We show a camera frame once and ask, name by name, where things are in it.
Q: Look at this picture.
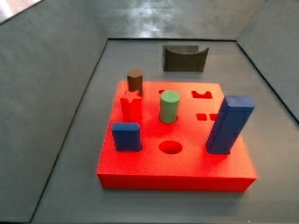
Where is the red peg board block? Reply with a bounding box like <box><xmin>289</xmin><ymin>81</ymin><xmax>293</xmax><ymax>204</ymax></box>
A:
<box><xmin>98</xmin><ymin>81</ymin><xmax>258</xmax><ymax>193</ymax></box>

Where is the black curved fixture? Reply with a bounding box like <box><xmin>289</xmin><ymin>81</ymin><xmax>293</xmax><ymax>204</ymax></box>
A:
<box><xmin>163</xmin><ymin>45</ymin><xmax>210</xmax><ymax>72</ymax></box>

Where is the red star peg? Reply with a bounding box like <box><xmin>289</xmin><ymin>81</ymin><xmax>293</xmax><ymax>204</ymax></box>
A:
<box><xmin>120</xmin><ymin>91</ymin><xmax>143</xmax><ymax>123</ymax></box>

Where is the green cylinder peg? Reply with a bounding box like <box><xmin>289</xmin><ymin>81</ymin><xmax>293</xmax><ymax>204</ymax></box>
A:
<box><xmin>159</xmin><ymin>90</ymin><xmax>181</xmax><ymax>123</ymax></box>

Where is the short blue rounded peg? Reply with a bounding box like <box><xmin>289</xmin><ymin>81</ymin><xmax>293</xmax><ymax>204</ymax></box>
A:
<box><xmin>112</xmin><ymin>122</ymin><xmax>143</xmax><ymax>151</ymax></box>

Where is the dark brown hexagonal peg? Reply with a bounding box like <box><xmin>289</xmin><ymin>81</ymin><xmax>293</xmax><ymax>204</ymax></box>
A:
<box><xmin>127</xmin><ymin>69</ymin><xmax>143</xmax><ymax>96</ymax></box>

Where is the tall blue rectangular peg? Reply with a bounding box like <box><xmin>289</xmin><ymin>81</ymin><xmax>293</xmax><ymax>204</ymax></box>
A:
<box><xmin>206</xmin><ymin>95</ymin><xmax>255</xmax><ymax>155</ymax></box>

